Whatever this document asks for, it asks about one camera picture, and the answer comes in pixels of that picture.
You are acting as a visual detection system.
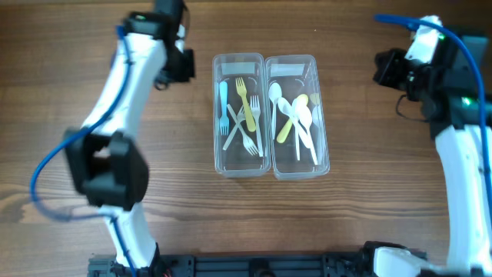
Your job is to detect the translucent white plastic fork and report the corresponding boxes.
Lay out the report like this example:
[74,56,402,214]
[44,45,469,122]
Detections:
[222,106,245,151]

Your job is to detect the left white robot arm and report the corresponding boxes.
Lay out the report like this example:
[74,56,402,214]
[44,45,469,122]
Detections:
[65,0,195,276]

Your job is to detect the clear plastic container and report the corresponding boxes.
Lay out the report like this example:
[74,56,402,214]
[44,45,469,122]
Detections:
[265,55,330,180]
[212,53,272,178]

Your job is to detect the left clear plastic container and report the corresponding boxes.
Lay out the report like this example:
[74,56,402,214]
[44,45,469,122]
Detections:
[212,53,272,178]

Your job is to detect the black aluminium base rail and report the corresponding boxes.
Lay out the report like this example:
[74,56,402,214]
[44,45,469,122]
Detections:
[87,252,427,277]

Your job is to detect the light blue plastic fork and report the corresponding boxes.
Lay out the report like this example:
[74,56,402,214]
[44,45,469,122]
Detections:
[219,81,229,135]

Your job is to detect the white spoon thin handle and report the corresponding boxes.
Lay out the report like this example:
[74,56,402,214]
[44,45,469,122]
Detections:
[268,82,282,138]

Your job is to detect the white spoon thick handle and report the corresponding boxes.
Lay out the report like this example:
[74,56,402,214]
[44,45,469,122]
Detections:
[295,105,318,165]

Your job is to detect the yellow plastic fork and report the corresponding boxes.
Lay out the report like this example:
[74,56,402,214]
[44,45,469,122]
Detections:
[235,77,256,132]

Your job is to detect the yellow plastic spoon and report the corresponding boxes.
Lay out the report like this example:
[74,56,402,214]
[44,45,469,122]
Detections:
[277,94,309,143]

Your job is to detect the left blue cable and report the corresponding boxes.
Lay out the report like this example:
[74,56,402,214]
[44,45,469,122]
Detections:
[29,25,135,277]

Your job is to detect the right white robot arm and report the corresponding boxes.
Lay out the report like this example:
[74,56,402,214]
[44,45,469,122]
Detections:
[370,19,491,276]

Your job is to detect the right clear plastic container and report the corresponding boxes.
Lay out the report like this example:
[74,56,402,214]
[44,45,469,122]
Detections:
[265,55,330,180]

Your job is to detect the translucent white plastic spoon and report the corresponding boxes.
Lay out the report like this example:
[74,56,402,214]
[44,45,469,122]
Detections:
[292,98,300,161]

